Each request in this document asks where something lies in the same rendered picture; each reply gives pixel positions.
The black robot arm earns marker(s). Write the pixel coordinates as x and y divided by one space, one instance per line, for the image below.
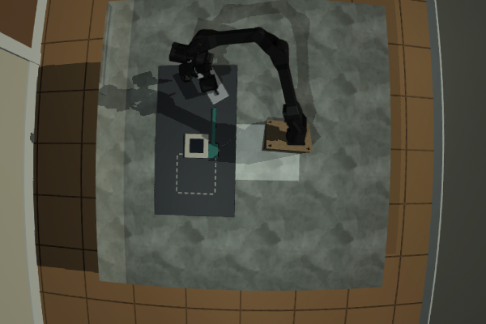
277 49

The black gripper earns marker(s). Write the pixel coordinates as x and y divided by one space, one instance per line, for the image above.
207 82

